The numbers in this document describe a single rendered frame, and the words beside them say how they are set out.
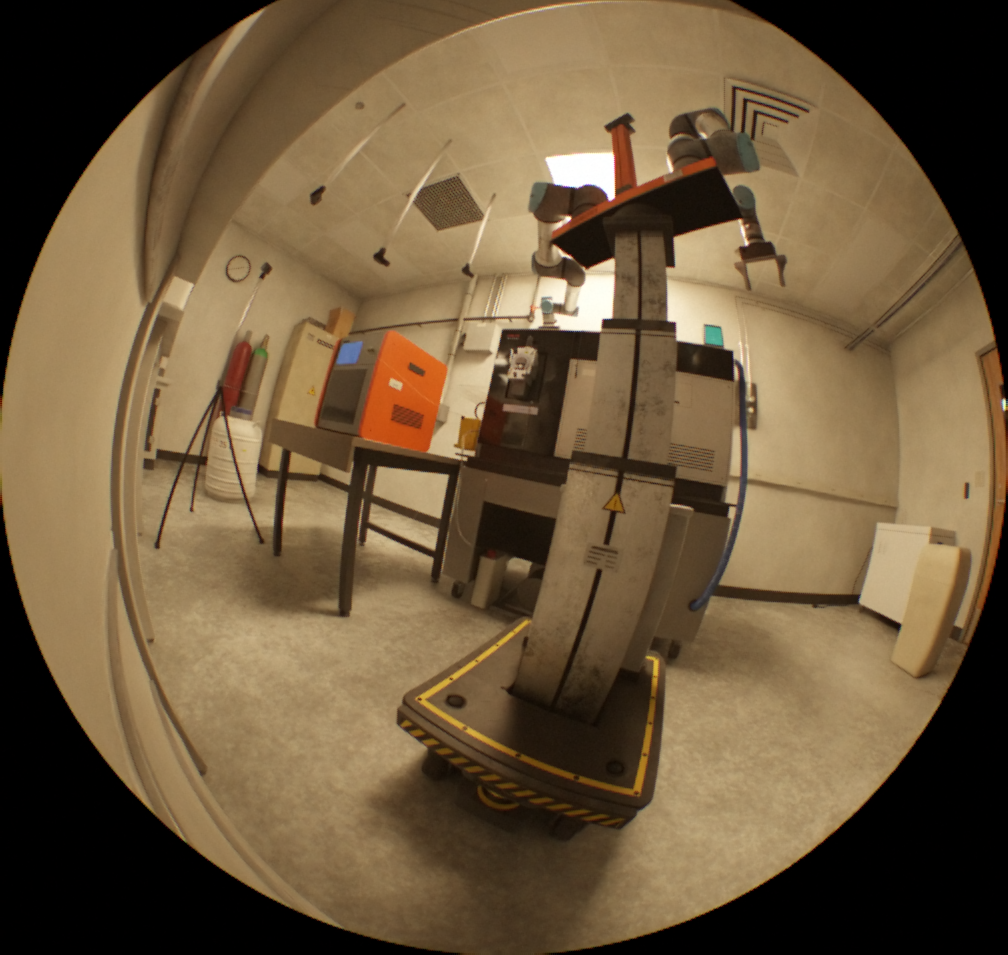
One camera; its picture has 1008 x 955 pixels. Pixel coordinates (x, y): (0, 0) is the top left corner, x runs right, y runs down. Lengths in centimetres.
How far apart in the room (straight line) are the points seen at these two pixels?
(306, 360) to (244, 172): 379
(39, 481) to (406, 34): 21
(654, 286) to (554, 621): 64
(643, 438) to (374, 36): 52
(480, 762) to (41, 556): 50
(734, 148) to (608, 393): 76
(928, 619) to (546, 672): 212
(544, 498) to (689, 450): 66
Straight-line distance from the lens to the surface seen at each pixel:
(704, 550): 131
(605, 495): 47
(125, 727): 23
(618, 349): 54
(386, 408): 117
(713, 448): 138
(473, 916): 72
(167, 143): 15
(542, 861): 76
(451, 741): 53
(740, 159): 95
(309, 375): 403
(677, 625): 139
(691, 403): 139
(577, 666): 56
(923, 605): 231
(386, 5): 18
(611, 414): 50
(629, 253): 70
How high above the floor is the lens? 71
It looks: 3 degrees up
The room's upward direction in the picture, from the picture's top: 11 degrees clockwise
